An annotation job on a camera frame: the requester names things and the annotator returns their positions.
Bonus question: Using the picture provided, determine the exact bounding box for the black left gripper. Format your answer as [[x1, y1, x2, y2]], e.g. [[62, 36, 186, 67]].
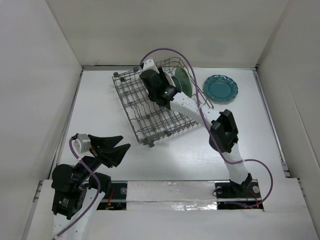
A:
[[74, 133, 130, 185]]

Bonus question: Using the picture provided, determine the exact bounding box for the light green floral plate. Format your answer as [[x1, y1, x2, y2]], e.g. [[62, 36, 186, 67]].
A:
[[172, 66, 193, 98]]

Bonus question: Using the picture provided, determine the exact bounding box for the white green rimmed plate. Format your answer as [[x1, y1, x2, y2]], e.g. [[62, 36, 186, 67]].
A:
[[164, 71, 176, 87]]

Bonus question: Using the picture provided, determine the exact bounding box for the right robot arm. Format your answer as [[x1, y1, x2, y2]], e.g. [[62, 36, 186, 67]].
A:
[[137, 66, 252, 197]]

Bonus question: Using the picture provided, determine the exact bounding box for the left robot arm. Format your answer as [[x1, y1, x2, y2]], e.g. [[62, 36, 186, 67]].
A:
[[51, 133, 131, 240]]

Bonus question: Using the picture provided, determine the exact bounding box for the teal scalloped plate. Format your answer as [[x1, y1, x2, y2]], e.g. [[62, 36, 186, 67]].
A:
[[203, 75, 239, 103]]

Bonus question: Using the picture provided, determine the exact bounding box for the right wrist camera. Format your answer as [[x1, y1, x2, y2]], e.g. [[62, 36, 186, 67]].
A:
[[142, 58, 159, 73]]

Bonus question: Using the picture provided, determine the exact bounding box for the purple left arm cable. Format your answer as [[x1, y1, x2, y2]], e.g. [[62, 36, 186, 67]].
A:
[[54, 136, 102, 240]]

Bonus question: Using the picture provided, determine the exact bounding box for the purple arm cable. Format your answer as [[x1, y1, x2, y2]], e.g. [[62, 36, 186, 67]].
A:
[[54, 136, 102, 240], [139, 47, 274, 209]]

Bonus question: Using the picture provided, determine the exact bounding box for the grey wire dish rack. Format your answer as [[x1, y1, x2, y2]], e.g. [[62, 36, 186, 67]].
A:
[[112, 57, 198, 147]]

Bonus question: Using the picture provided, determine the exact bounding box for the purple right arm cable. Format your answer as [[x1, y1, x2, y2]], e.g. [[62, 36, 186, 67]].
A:
[[139, 47, 274, 209]]

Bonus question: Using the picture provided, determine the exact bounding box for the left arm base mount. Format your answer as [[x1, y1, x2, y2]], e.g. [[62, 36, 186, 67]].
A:
[[97, 181, 128, 211]]

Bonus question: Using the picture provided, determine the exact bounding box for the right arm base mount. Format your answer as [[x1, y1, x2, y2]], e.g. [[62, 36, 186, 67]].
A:
[[212, 180, 262, 210]]

